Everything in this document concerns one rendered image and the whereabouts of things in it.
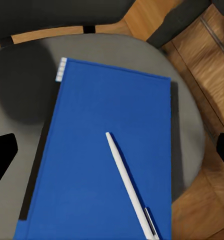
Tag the swivel chair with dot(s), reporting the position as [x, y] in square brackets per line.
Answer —
[28, 71]

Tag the bookcase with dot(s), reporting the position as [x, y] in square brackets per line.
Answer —
[146, 16]

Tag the folder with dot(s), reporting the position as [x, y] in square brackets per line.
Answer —
[75, 189]

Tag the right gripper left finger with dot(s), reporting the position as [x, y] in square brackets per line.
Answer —
[8, 150]

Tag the pen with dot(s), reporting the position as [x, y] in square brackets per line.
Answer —
[132, 193]

